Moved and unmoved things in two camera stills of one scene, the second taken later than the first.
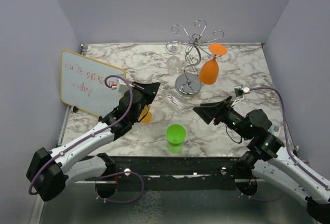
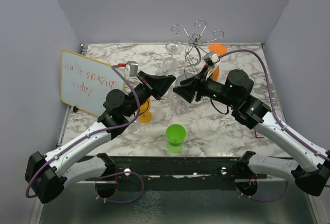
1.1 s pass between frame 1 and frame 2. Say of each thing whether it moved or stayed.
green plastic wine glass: stayed
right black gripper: moved
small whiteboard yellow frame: stayed
